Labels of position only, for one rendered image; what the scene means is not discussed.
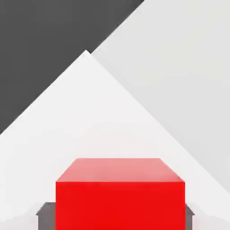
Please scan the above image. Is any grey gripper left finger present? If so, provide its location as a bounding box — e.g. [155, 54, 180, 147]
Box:
[21, 202, 57, 230]

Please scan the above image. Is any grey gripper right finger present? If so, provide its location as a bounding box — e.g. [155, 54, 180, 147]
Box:
[185, 203, 211, 230]

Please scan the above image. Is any small red cube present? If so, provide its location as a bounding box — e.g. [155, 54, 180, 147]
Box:
[55, 158, 186, 230]

